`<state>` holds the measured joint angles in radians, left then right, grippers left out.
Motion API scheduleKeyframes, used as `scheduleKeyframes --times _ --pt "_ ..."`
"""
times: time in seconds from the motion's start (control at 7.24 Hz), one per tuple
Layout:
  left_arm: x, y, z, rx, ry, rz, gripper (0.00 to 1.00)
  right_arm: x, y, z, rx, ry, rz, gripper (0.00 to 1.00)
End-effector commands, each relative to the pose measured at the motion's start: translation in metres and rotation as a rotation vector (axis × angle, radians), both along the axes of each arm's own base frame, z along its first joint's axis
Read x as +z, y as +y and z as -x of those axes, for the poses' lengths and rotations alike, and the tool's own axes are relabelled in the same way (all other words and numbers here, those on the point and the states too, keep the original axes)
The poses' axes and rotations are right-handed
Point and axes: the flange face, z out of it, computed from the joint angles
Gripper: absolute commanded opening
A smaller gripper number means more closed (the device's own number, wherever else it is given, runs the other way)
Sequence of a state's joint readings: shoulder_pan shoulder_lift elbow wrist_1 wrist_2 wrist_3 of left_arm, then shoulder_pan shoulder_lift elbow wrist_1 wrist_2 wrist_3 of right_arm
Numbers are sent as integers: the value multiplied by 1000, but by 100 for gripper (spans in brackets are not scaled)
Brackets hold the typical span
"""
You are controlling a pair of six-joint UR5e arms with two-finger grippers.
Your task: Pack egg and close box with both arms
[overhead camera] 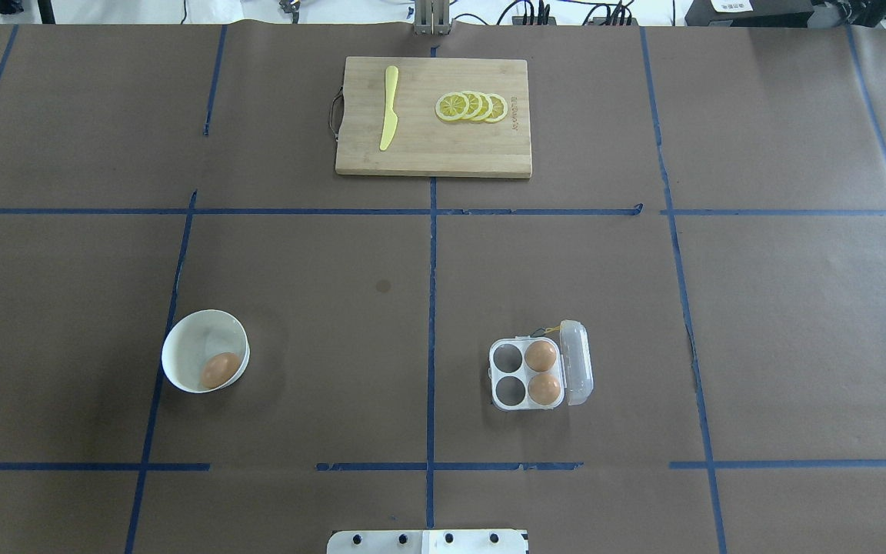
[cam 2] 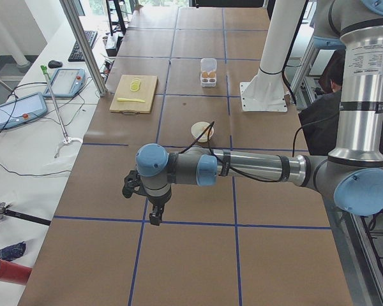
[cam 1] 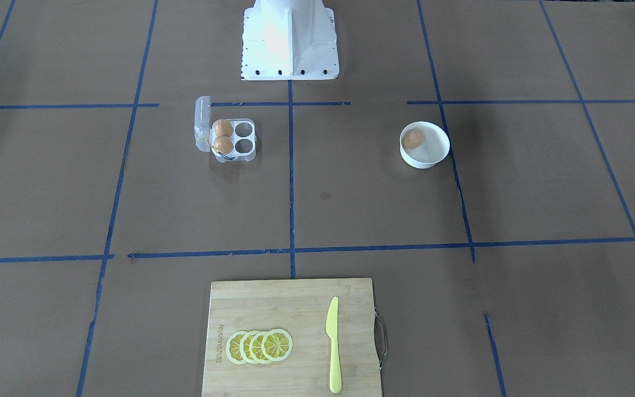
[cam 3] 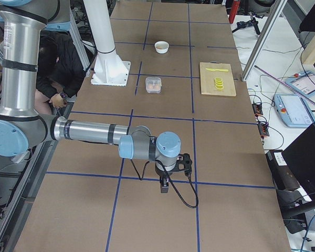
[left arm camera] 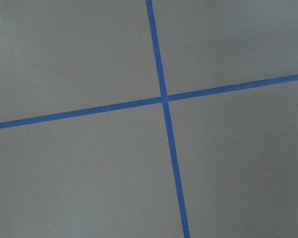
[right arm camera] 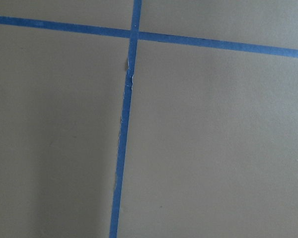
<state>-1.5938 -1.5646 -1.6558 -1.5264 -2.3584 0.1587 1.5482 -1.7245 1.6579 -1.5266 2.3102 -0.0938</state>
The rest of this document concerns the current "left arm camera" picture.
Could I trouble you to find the blue tape grid lines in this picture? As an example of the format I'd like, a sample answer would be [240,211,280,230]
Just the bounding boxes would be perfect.
[0,0,298,238]

